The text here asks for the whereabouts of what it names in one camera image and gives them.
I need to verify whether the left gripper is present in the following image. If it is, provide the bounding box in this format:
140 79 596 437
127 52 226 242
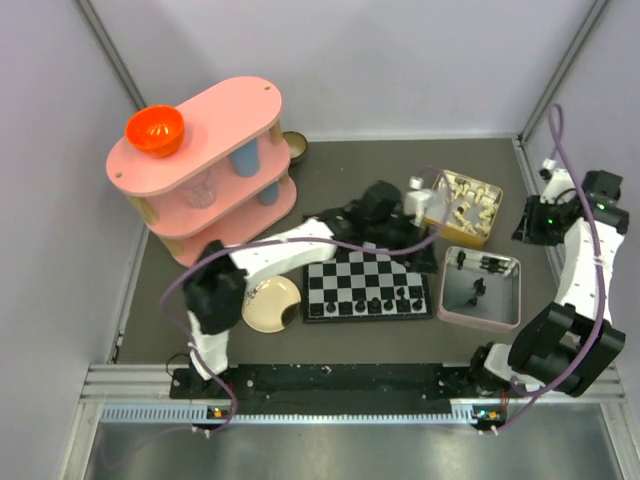
367 211 441 277

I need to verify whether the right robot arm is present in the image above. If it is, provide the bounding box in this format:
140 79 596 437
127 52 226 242
466 160 629 397

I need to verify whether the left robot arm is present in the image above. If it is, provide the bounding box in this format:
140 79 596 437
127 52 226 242
161 177 446 397

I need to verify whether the black chess pieces heap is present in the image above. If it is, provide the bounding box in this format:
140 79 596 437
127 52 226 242
454 252 506 309

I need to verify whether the white chess pieces heap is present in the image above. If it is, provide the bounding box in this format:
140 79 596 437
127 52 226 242
446 176 502 237

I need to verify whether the yellow tin box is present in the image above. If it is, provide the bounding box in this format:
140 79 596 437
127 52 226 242
423 170 503 249

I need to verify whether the pink tin box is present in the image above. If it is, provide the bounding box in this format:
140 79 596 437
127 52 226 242
436 246 521 333

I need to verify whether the black white chessboard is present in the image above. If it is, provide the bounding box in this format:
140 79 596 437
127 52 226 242
302 249 433 324

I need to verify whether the cream plate with flower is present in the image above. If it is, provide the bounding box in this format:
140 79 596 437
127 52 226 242
241 276 301 334

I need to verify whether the lower blue cup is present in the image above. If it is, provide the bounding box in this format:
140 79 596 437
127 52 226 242
257 182 280 206

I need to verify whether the blue cup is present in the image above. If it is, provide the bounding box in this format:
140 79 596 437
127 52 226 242
229 139 260 177
257 182 280 206

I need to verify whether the brown ceramic bowl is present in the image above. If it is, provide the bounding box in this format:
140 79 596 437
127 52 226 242
283 131 308 165

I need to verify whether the upper blue cup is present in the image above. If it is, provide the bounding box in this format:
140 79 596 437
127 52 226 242
229 139 260 177

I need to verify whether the pink wooden shelf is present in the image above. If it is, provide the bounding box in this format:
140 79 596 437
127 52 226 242
106 76 297 267

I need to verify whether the clear drinking glass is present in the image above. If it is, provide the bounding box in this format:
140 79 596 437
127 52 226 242
179 168 216 209

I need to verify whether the orange bowl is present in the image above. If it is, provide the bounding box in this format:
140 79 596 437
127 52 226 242
124 104 185 158

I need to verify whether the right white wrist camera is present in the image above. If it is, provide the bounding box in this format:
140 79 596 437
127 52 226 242
539 158 576 205

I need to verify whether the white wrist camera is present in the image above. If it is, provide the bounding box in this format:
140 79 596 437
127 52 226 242
402 176 442 227
539 158 576 205

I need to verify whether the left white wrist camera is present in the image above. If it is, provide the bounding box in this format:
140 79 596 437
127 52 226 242
402 176 442 227

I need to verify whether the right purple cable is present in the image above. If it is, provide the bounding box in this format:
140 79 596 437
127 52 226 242
492 103 609 435

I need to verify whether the purple cable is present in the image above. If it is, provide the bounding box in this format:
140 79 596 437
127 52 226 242
160 165 454 434
492 103 609 435

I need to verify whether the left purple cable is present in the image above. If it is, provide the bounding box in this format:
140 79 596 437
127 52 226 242
160 165 454 434

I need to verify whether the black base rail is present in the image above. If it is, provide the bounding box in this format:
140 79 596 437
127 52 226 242
169 363 515 415

